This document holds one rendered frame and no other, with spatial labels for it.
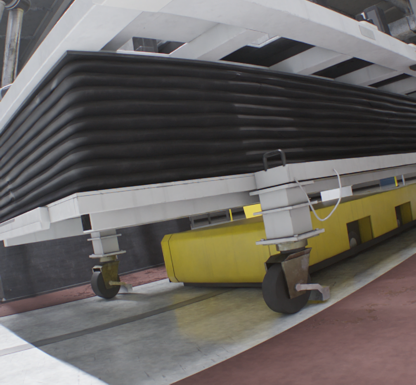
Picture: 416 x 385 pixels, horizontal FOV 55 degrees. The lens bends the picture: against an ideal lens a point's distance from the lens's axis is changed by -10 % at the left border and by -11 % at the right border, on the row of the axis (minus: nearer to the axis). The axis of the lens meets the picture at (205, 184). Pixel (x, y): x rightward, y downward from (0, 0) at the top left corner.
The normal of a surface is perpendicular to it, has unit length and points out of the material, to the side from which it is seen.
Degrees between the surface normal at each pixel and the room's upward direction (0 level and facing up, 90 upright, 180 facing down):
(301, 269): 90
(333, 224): 90
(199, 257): 90
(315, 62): 90
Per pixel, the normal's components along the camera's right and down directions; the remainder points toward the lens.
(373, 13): -0.76, 0.09
